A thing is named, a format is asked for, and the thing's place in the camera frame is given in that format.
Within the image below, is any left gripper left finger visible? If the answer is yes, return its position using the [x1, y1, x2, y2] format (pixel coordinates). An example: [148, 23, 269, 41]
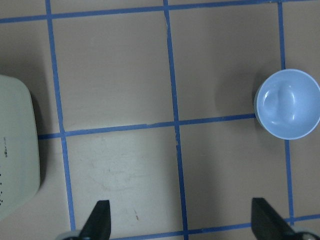
[57, 199, 111, 240]

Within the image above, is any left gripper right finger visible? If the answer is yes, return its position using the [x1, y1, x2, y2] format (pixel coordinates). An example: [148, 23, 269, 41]
[251, 197, 320, 240]

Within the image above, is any blue bowl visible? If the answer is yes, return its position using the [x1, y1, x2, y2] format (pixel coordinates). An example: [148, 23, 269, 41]
[253, 69, 320, 140]

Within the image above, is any cream metal toaster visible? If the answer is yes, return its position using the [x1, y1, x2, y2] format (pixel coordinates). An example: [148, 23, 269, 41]
[0, 75, 41, 220]

